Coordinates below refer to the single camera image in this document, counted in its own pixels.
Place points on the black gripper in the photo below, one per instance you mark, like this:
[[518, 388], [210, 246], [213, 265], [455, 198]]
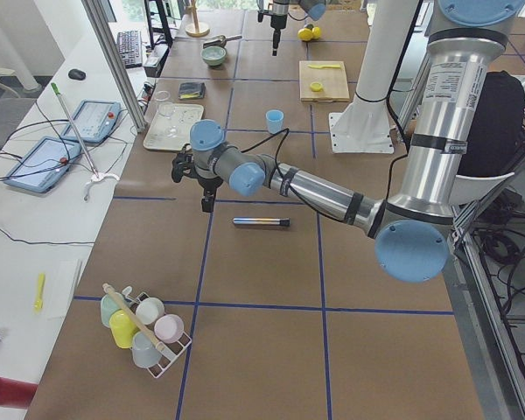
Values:
[[208, 184], [276, 18]]

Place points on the steel muddler black tip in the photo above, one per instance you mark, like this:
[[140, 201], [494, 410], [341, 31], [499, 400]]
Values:
[[261, 222]]

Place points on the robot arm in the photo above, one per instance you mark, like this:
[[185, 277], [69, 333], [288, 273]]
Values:
[[410, 228], [313, 8]]

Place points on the yellow lemon near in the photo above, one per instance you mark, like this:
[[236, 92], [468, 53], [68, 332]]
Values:
[[305, 34]]

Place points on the yellow lemon far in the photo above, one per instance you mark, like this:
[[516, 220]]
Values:
[[316, 32]]

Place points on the light blue cup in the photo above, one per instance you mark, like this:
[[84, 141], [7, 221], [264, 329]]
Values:
[[274, 120]]

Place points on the white cup in rack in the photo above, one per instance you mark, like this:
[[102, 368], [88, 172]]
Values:
[[150, 310]]

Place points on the pink cup in rack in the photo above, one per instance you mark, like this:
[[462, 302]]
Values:
[[169, 328]]

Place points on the green cup in rack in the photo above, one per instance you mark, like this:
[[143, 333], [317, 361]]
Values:
[[107, 308]]

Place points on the yellow cup in rack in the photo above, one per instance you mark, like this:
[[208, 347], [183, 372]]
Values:
[[123, 329]]

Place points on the white cup rack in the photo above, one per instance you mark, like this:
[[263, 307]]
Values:
[[171, 352]]

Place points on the grey-blue cup in rack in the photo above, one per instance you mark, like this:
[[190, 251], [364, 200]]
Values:
[[144, 354]]

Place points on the steel ice scoop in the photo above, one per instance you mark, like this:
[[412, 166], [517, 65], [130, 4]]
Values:
[[221, 40]]

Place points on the wooden cutting board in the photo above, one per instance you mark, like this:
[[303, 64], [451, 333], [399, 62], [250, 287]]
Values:
[[334, 82]]

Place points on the green bowl of ice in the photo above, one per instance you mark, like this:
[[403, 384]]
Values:
[[214, 55]]

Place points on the wooden mug tree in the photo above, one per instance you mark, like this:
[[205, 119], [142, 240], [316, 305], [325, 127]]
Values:
[[196, 29]]

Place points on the cream bear tray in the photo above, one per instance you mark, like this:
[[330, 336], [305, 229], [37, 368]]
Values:
[[184, 118]]

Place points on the wine glass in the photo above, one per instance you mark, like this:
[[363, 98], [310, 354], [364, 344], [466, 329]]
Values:
[[166, 109]]

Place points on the grey folded cloth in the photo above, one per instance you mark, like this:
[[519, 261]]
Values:
[[191, 90]]

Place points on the silver rod with claw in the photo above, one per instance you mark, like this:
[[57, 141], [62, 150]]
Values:
[[97, 176]]

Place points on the teach pendant far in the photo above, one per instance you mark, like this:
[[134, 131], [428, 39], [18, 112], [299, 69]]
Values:
[[95, 120]]

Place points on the teach pendant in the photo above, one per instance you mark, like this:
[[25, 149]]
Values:
[[95, 120], [43, 165]]

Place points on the black keyboard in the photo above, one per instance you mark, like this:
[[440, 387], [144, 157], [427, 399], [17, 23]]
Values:
[[129, 46]]

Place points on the teach pendant near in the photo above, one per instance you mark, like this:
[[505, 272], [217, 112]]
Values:
[[43, 165]]

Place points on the black computer mouse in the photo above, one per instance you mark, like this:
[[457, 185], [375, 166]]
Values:
[[77, 74]]

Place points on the yellow tool on desk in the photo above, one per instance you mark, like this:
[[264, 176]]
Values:
[[38, 300]]

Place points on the person in black shirt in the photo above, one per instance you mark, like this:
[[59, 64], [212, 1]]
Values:
[[495, 127]]

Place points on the aluminium frame post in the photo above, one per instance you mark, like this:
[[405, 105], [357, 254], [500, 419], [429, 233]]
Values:
[[98, 20]]

